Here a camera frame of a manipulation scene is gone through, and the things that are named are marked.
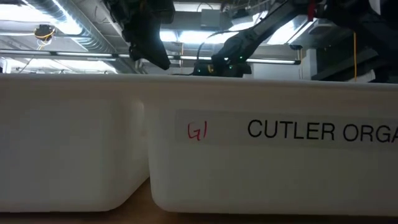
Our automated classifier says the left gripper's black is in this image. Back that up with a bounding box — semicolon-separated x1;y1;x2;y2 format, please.
104;0;175;71

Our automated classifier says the bright ceiling light panel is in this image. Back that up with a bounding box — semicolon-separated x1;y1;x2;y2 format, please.
160;28;233;45

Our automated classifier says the grey ceiling junction box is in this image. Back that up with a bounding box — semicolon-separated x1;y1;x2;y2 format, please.
200;8;224;31

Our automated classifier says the long linear ceiling light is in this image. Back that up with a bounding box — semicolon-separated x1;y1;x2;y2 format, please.
0;49;302;65

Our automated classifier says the white cutlery organizer tray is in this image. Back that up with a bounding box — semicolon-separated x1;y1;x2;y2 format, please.
0;73;398;218

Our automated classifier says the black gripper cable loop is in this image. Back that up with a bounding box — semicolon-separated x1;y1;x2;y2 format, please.
196;29;242;65

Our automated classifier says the corrugated silver air duct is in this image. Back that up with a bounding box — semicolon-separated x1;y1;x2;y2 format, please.
24;0;118;54

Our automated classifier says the large sheet-metal duct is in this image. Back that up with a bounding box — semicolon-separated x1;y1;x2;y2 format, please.
264;14;320;46

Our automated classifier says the black reel with yellow cable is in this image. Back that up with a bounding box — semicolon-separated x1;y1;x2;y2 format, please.
33;24;56;42

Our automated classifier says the yellow hanging cord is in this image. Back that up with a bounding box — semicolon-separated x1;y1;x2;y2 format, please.
353;30;358;82

